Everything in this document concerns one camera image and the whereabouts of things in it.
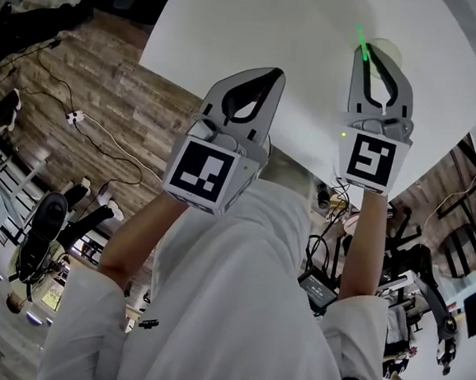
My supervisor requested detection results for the black electronic box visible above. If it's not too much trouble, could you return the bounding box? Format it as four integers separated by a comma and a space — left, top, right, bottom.
295, 265, 340, 317

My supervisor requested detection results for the black floor cable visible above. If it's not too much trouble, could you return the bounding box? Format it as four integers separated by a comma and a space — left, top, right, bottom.
14, 37, 155, 189

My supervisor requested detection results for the translucent plastic cup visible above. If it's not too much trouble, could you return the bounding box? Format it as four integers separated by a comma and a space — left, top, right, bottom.
362, 35, 406, 83

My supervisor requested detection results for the person's right forearm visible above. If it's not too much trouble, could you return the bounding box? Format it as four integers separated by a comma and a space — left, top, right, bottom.
335, 185, 390, 307

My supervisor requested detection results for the person's beige trouser leg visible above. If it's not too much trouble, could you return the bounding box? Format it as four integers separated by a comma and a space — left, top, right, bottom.
257, 144, 323, 201

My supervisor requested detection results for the person's left forearm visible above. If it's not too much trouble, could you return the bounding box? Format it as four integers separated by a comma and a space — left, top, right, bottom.
96, 184, 194, 293

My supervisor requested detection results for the green straw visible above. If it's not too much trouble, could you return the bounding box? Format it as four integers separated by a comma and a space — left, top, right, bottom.
352, 22, 375, 66

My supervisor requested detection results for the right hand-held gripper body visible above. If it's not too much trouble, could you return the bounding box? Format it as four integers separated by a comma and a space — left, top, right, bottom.
331, 110, 416, 199

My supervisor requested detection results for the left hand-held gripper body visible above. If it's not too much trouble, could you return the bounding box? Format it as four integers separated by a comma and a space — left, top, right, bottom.
159, 110, 275, 222

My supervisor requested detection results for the white floor cable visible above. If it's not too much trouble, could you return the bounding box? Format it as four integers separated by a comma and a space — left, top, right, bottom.
77, 114, 167, 176

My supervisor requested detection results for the person's white shirt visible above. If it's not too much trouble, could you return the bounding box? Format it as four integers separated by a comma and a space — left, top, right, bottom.
37, 159, 403, 380

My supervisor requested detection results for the white power strip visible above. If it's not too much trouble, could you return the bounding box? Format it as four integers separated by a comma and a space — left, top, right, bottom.
64, 109, 86, 126

